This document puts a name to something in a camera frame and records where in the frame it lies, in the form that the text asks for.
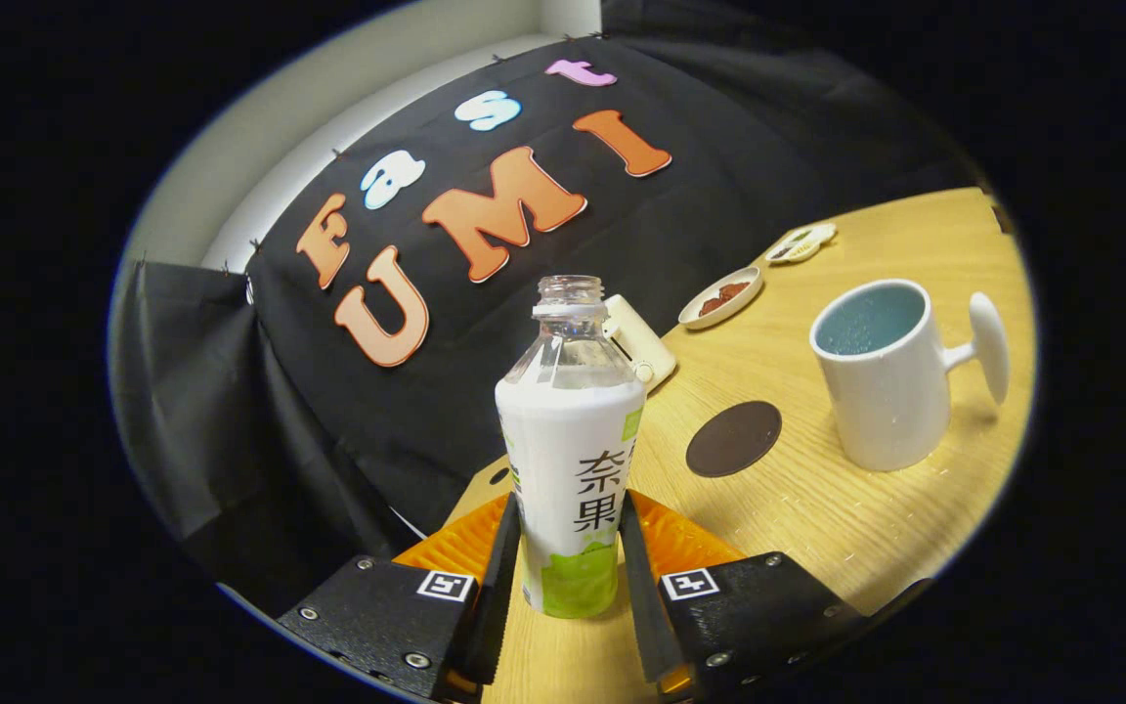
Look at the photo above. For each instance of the dark brown round coaster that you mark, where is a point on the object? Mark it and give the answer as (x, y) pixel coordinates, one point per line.
(734, 440)

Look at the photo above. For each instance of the white round plate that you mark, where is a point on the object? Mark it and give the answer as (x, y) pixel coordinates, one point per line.
(705, 315)

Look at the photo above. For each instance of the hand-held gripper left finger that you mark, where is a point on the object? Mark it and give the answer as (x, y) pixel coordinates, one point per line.
(497, 598)

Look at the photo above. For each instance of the wooden table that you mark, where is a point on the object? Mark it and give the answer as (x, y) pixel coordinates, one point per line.
(817, 528)

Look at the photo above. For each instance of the white toaster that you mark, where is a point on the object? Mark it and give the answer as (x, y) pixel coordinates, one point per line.
(646, 347)

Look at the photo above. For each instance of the white cup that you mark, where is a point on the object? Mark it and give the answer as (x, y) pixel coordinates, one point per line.
(886, 401)

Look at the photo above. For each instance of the white green juice bottle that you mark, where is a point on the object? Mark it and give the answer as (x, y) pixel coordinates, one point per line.
(571, 440)

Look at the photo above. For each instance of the white divided dish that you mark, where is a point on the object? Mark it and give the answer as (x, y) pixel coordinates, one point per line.
(802, 244)

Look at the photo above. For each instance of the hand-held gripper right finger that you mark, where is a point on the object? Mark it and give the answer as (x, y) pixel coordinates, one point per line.
(646, 598)

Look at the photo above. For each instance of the red food pieces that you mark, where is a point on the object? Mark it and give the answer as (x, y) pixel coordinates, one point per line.
(724, 296)

